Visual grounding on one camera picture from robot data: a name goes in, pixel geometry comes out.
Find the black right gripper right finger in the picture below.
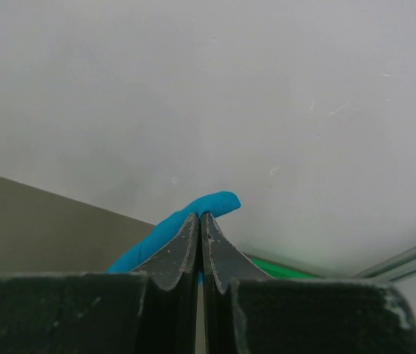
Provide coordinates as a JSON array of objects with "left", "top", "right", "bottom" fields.
[{"left": 201, "top": 213, "right": 416, "bottom": 353}]

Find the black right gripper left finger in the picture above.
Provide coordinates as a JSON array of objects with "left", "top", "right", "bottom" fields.
[{"left": 0, "top": 214, "right": 198, "bottom": 353}]

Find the blue t shirt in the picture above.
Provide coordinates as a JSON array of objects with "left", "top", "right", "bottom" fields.
[{"left": 105, "top": 190, "right": 241, "bottom": 274}]

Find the green plastic bin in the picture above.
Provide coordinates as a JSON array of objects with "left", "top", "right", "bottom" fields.
[{"left": 244, "top": 253, "right": 322, "bottom": 279}]

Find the right aluminium corner post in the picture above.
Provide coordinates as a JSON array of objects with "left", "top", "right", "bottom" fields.
[{"left": 353, "top": 246, "right": 416, "bottom": 282}]

